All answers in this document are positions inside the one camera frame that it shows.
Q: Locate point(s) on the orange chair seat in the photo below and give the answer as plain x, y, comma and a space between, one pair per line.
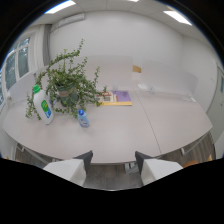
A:
191, 163

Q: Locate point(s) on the white desk divider panel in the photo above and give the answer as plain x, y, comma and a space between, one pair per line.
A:
110, 72
165, 78

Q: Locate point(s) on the ceiling light panel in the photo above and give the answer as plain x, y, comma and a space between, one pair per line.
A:
177, 17
60, 6

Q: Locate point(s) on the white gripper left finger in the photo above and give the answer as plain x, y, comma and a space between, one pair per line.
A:
71, 168

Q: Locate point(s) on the wooden chair back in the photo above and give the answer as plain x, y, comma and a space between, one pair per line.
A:
137, 69

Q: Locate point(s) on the window with frame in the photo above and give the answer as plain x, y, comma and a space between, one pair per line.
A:
13, 65

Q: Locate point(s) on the small blue bottle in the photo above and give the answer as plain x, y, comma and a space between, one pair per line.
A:
83, 119

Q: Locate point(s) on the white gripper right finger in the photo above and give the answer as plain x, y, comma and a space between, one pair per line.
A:
156, 168

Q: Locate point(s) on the green potted plant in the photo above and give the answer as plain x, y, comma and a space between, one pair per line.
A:
66, 83

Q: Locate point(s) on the white detergent bottle green cap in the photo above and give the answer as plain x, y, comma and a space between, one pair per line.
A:
43, 106

